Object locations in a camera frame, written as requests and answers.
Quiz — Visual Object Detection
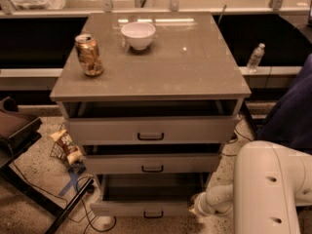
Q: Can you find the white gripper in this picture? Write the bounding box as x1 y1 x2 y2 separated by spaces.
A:
189 192 215 216

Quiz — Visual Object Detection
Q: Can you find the grey bottom drawer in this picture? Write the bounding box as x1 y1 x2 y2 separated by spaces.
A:
90 173 211 218

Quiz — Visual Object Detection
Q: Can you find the grey drawer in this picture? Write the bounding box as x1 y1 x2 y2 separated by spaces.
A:
90 173 211 218
59 99 242 145
83 143 220 175

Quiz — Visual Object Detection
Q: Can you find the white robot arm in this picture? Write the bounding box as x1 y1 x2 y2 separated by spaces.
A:
192 140 312 234

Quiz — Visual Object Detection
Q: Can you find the grey middle drawer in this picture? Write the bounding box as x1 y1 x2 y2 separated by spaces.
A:
83 143 220 175

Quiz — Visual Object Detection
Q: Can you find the grey drawer cabinet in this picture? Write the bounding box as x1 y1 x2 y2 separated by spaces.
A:
49 11 253 180

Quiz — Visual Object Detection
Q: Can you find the grey top drawer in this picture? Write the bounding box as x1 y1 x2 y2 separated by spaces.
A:
59 99 242 145

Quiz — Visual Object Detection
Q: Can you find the dark blue office chair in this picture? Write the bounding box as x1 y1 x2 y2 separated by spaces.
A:
256 55 312 154

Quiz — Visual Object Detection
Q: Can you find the blue tape cross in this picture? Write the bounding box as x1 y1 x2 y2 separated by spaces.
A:
58 167 86 196

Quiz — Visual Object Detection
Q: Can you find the brown chip bag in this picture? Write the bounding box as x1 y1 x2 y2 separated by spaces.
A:
50 129 82 165

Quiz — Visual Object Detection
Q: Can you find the clear plastic water bottle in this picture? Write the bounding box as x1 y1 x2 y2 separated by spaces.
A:
247 43 265 73

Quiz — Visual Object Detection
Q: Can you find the white ceramic bowl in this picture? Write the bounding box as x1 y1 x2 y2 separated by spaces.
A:
121 21 156 50

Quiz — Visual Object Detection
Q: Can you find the crushed gold soda can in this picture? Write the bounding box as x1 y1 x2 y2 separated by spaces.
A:
75 33 103 76

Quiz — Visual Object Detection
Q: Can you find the dark stand left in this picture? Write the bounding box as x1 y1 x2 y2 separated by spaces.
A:
0 105 92 234

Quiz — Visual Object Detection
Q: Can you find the black cable right floor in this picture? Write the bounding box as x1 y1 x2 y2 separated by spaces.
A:
221 117 256 158

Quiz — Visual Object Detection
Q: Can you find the black floor cable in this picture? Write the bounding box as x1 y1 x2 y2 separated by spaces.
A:
6 139 118 234

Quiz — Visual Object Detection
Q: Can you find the small wire basket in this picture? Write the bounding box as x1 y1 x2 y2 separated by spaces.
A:
51 125 70 166

